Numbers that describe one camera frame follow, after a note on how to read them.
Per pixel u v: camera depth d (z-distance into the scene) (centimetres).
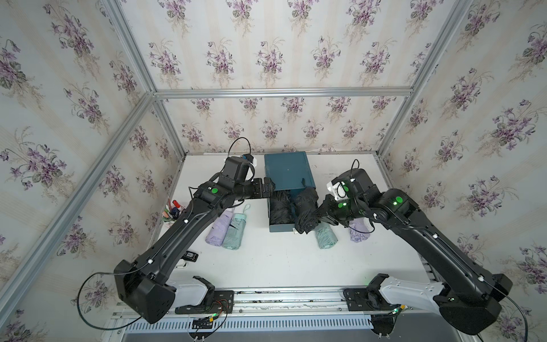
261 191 64
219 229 88
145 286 37
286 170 84
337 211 57
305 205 70
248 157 66
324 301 75
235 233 86
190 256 81
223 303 72
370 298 66
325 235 84
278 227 71
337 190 58
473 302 37
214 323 70
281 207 76
